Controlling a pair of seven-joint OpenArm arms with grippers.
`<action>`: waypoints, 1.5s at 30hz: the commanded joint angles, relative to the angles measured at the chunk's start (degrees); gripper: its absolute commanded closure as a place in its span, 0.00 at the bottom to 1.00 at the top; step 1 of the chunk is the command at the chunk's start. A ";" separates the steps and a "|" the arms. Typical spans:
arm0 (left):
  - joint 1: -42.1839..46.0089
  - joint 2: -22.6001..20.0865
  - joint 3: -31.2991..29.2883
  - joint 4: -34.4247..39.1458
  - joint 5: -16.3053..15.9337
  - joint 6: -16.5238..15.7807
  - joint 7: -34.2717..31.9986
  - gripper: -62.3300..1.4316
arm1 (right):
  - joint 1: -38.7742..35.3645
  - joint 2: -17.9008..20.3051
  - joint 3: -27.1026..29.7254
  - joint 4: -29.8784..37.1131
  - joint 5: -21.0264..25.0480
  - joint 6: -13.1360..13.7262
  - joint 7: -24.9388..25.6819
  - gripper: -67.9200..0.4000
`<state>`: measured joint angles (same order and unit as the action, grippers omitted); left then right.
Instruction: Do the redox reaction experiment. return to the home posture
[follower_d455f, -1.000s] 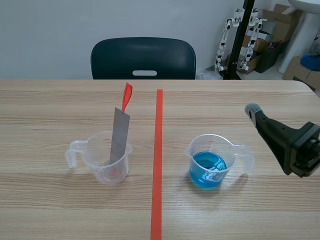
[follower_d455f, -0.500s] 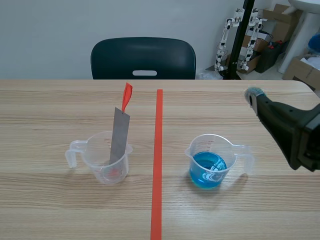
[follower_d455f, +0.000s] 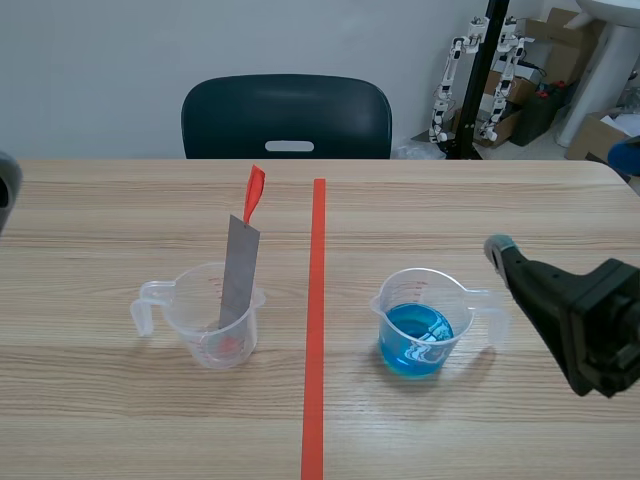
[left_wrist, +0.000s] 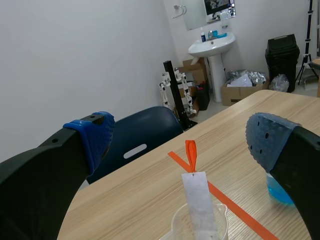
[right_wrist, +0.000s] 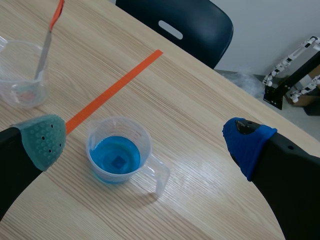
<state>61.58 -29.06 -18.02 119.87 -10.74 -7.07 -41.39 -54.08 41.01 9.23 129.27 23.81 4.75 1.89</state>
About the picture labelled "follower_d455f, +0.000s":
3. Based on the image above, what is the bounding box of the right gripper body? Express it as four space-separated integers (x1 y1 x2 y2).
568 257 640 399

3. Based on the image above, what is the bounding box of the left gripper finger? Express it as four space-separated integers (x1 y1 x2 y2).
0 149 24 236

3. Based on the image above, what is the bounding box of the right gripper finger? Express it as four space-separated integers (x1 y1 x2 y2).
483 234 582 387

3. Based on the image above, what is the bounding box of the clear beaker with blue liquid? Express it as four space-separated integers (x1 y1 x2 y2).
369 267 508 383

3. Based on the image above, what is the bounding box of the open cardboard box with paper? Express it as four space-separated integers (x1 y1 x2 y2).
568 111 640 162

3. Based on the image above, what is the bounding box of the black bin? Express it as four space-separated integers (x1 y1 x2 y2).
508 82 572 147

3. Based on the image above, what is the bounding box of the clear plastic bag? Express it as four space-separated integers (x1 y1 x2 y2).
393 141 447 161

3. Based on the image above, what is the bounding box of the large brown cardboard box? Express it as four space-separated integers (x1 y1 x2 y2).
519 6 600 87

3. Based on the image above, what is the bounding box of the grey metal plate orange strip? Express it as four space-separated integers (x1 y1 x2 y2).
217 163 267 332

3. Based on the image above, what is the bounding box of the clear empty plastic beaker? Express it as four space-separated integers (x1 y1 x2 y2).
130 262 267 371

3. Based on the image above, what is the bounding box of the dark blue chair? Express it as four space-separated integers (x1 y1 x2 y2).
180 74 393 161

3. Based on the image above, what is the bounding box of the black metal rail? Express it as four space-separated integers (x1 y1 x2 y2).
451 0 512 161

